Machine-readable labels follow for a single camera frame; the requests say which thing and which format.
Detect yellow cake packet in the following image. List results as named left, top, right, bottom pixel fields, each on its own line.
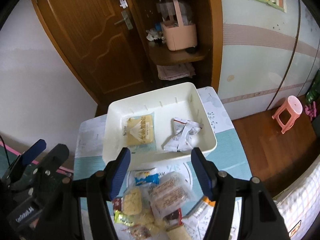
left=123, top=113, right=156, bottom=151

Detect clear packet beige biscuit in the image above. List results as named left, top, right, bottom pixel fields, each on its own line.
left=123, top=186, right=142, bottom=216

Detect silver door handle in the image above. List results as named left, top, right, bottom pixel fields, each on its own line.
left=114, top=10, right=133, bottom=30

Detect blue white snack packet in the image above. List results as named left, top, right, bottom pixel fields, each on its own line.
left=127, top=168, right=159, bottom=186

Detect brown wooden door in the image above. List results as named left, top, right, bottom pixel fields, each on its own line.
left=31, top=0, right=153, bottom=105

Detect clear packet printed wafers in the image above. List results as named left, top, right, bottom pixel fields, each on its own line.
left=148, top=172, right=196, bottom=219

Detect yellow green candy packet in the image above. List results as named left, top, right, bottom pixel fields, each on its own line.
left=114, top=210, right=135, bottom=227

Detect folded cloth stack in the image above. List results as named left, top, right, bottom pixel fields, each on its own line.
left=157, top=63, right=195, bottom=81

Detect white crumpled snack packet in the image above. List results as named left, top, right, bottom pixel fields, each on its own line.
left=162, top=118, right=203, bottom=152

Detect white door hook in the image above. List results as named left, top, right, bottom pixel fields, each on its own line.
left=119, top=0, right=128, bottom=9

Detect pink storage basket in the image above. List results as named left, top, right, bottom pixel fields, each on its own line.
left=161, top=0, right=197, bottom=51

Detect white plush toy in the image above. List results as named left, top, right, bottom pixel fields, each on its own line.
left=146, top=29, right=162, bottom=42

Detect pink plastic stool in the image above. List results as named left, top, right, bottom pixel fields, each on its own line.
left=272, top=95, right=303, bottom=134

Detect teal striped table mat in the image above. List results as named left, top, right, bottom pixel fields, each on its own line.
left=74, top=127, right=252, bottom=201

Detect long beige cracker packet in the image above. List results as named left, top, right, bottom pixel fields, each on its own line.
left=167, top=225, right=192, bottom=240

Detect orange white snack packet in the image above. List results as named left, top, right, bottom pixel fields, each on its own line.
left=182, top=196, right=215, bottom=230

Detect white plastic bin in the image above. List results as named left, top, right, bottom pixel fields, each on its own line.
left=103, top=82, right=217, bottom=170

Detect red snack packet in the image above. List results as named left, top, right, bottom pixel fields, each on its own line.
left=112, top=197, right=123, bottom=212

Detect wooden corner shelf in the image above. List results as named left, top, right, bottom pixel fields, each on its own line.
left=125, top=0, right=213, bottom=67

